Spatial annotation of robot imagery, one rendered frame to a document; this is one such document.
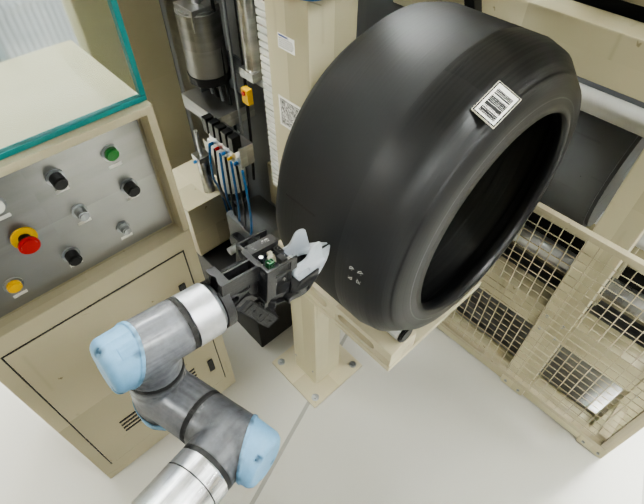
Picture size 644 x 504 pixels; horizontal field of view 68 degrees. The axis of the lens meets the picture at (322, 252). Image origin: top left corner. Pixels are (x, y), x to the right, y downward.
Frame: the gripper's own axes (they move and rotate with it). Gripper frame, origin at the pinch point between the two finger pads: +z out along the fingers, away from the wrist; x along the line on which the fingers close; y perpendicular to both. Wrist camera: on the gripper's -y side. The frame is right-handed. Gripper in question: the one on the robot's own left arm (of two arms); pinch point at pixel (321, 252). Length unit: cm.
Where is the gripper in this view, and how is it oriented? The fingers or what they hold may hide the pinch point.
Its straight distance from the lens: 75.4
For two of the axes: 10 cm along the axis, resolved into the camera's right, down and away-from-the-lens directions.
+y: 0.9, -7.1, -7.0
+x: -6.8, -5.6, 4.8
